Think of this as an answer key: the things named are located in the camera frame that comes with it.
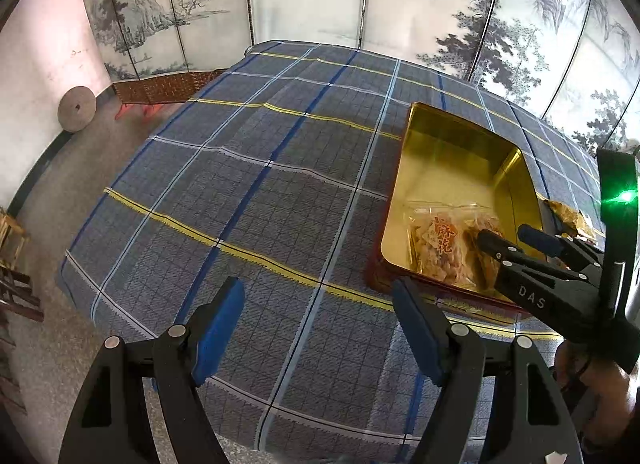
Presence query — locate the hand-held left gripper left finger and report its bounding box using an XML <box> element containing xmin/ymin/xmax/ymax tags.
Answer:
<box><xmin>59</xmin><ymin>276</ymin><xmax>246</xmax><ymax>464</ymax></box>

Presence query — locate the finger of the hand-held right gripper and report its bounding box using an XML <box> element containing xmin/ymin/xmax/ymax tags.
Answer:
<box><xmin>474</xmin><ymin>228</ymin><xmax>551</xmax><ymax>277</ymax></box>
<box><xmin>517</xmin><ymin>224</ymin><xmax>606</xmax><ymax>269</ymax></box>

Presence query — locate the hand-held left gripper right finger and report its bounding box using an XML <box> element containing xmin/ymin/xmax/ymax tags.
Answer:
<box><xmin>391</xmin><ymin>278</ymin><xmax>586</xmax><ymax>464</ymax></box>

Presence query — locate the clear bag of crackers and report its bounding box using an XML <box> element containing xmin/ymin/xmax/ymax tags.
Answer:
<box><xmin>404</xmin><ymin>200</ymin><xmax>506</xmax><ymax>289</ymax></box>

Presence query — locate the red and gold tin box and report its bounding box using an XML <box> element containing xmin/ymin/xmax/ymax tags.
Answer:
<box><xmin>364</xmin><ymin>102</ymin><xmax>551</xmax><ymax>325</ymax></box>

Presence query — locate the person's right hand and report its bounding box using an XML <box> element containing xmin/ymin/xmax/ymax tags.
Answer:
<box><xmin>552</xmin><ymin>341</ymin><xmax>640</xmax><ymax>450</ymax></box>

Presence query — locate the gold foil snack wrapper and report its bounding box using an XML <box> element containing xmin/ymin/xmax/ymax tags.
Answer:
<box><xmin>542</xmin><ymin>196</ymin><xmax>603</xmax><ymax>245</ymax></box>

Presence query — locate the blue checked tablecloth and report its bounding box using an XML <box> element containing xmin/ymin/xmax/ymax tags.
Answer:
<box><xmin>56</xmin><ymin>40</ymin><xmax>608</xmax><ymax>464</ymax></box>

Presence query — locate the wooden chair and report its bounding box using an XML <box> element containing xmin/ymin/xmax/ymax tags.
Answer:
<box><xmin>0</xmin><ymin>206</ymin><xmax>46</xmax><ymax>415</ymax></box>

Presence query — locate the red stool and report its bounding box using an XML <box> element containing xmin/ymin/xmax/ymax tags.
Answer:
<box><xmin>114</xmin><ymin>101</ymin><xmax>161</xmax><ymax>125</ymax></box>

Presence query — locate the round stone disc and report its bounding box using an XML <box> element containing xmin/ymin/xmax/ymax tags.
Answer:
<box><xmin>57</xmin><ymin>86</ymin><xmax>97</xmax><ymax>133</ymax></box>

